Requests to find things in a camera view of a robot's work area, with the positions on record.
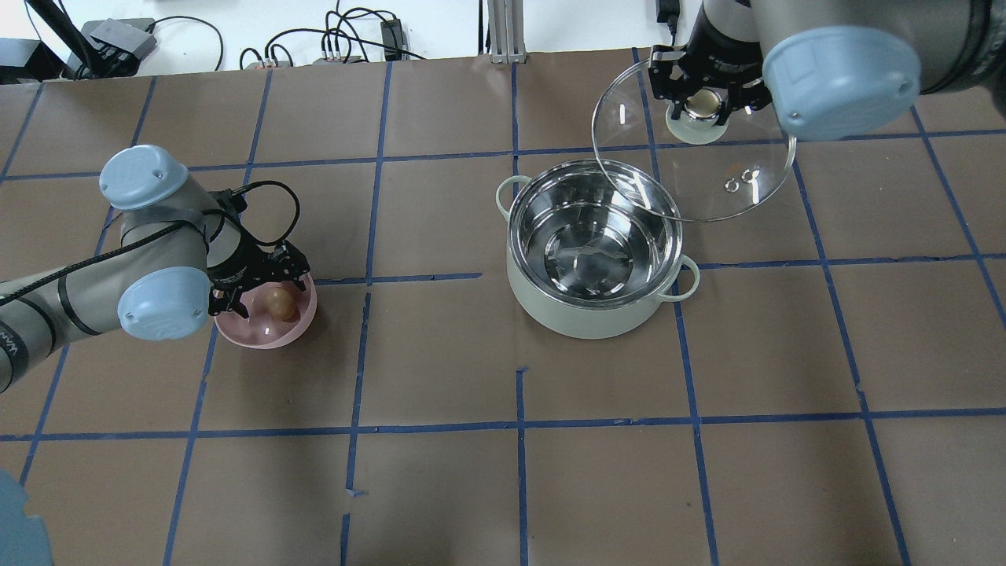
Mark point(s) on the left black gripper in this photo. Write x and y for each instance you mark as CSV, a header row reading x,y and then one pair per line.
x,y
240,267

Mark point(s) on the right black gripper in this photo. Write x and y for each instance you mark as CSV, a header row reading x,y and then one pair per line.
x,y
717,64

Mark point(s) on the brown egg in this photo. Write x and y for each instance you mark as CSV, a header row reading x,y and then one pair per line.
x,y
280,304

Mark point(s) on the glass pot lid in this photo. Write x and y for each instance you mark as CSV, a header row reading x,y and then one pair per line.
x,y
687,169

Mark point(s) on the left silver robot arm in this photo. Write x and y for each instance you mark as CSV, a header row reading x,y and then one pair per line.
x,y
184,256

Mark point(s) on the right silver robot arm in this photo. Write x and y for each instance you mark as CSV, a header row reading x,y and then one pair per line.
x,y
832,69

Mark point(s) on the pale green cooking pot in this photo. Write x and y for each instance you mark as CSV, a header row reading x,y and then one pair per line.
x,y
586,256

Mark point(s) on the pink plastic bowl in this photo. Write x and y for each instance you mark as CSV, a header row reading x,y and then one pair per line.
x,y
260,332

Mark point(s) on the black power adapter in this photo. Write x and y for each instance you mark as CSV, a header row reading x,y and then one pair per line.
x,y
393,38

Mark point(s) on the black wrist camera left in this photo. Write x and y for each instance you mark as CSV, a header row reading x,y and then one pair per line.
x,y
228,206

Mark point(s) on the aluminium frame post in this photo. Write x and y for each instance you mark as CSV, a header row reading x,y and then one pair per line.
x,y
505,24

